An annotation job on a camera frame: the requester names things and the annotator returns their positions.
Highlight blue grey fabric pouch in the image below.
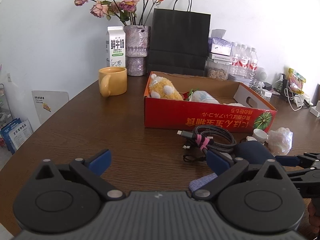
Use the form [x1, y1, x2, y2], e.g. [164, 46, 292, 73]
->
[189, 173, 217, 192]

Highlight white leaning booklet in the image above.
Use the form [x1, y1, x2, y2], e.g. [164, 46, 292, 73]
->
[31, 90, 69, 125]

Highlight clear seed container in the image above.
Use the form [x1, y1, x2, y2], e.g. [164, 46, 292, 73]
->
[206, 58, 231, 80]

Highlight red rose flower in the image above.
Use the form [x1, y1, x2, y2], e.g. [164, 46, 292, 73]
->
[182, 89, 197, 101]

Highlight purple ceramic vase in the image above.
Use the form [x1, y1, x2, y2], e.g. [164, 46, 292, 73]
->
[124, 25, 151, 76]

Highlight water bottle right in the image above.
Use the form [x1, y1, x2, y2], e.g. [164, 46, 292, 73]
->
[247, 48, 258, 80]

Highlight purple tissue pack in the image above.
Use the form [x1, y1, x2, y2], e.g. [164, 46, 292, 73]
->
[208, 29, 232, 56]

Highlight clear plastic cotton swab box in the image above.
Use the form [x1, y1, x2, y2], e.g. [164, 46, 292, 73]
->
[189, 90, 220, 105]

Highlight water bottle middle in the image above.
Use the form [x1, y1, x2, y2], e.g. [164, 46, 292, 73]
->
[237, 44, 248, 76]

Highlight red cardboard box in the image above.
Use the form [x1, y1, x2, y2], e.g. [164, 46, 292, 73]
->
[144, 72, 277, 133]

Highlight black braided usb cable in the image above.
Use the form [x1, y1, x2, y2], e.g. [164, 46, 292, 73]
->
[176, 125, 238, 163]

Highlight navy zipper case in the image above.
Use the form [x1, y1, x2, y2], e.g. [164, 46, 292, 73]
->
[233, 141, 275, 165]

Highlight black paper shopping bag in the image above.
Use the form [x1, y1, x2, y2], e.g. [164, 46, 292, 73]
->
[147, 0, 210, 76]

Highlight white round robot speaker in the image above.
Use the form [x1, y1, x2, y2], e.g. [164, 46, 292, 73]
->
[254, 67, 267, 83]

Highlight white flat box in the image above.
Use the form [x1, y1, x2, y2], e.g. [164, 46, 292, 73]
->
[208, 53, 232, 62]

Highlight white bottle cap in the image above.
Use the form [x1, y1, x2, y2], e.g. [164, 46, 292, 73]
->
[252, 128, 268, 144]

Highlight white milk carton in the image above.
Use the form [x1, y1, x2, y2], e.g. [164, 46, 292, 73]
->
[106, 26, 126, 67]

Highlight yellow snack bag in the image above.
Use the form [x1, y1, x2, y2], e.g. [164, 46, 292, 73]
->
[288, 68, 306, 94]

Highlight dried pink rose bouquet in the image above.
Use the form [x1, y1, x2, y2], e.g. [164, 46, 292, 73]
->
[74, 0, 164, 26]

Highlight blue white brochures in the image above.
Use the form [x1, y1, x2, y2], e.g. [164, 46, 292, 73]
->
[1, 118, 33, 154]

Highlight iridescent plastic bag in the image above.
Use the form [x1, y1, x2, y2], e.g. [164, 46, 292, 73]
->
[267, 127, 293, 156]

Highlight white charger block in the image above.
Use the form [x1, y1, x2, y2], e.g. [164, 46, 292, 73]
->
[310, 101, 320, 118]

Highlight water bottle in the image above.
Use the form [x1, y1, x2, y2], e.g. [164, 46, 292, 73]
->
[247, 48, 258, 80]
[237, 44, 248, 76]
[229, 42, 240, 74]

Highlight water bottle left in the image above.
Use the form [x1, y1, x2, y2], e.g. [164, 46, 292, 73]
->
[229, 42, 240, 74]

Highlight white charging cable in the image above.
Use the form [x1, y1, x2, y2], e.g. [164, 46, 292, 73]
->
[285, 87, 304, 112]

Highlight yellow ceramic mug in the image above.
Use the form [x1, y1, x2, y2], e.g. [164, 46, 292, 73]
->
[99, 67, 127, 98]

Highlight yellow white plush toy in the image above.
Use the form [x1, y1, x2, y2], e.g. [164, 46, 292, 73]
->
[149, 74, 183, 101]

